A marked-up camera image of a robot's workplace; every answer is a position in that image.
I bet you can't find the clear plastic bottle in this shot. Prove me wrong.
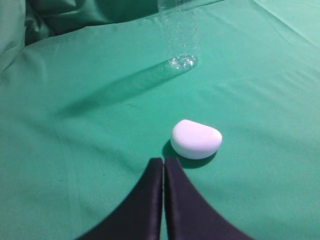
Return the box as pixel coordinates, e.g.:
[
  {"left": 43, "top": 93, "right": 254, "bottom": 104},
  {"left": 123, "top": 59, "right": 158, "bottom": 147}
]
[{"left": 157, "top": 0, "right": 200, "bottom": 71}]

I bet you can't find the green cloth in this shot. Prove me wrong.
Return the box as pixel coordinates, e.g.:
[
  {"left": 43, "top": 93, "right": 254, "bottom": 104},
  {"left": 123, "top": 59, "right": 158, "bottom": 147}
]
[{"left": 0, "top": 0, "right": 320, "bottom": 240}]

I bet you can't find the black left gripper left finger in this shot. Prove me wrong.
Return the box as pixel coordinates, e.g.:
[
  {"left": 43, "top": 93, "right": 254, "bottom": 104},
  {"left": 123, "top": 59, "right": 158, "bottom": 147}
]
[{"left": 79, "top": 158, "right": 163, "bottom": 240}]

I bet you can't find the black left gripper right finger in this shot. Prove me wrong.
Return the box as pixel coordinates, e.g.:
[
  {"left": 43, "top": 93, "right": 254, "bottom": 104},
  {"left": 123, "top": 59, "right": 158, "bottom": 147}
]
[{"left": 164, "top": 157, "right": 252, "bottom": 240}]

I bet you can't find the white rounded plastic case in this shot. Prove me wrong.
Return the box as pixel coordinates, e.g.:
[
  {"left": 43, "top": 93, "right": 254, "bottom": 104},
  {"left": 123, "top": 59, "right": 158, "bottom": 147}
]
[{"left": 170, "top": 119, "right": 223, "bottom": 160}]

